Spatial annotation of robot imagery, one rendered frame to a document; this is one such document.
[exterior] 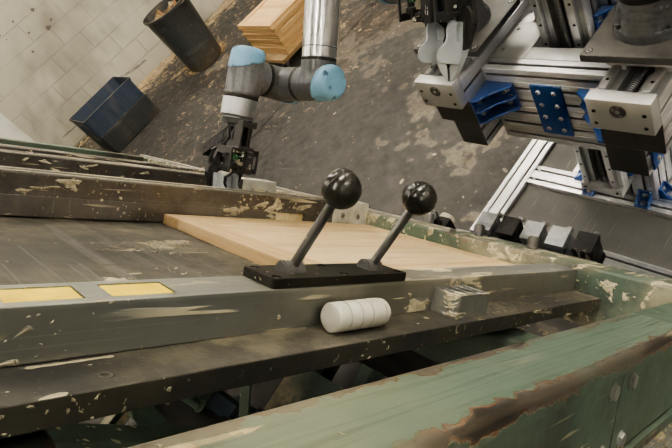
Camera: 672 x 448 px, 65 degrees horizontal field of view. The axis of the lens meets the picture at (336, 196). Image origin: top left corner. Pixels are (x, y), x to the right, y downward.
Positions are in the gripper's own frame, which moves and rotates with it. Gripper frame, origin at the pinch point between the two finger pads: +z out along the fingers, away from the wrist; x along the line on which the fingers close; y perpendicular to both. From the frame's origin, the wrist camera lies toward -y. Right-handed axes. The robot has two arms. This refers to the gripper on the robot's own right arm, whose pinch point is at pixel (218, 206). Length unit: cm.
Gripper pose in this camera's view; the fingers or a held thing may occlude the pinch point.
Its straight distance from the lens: 121.9
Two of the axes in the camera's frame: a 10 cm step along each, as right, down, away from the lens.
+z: -1.7, 9.8, 0.7
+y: 6.9, 1.7, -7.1
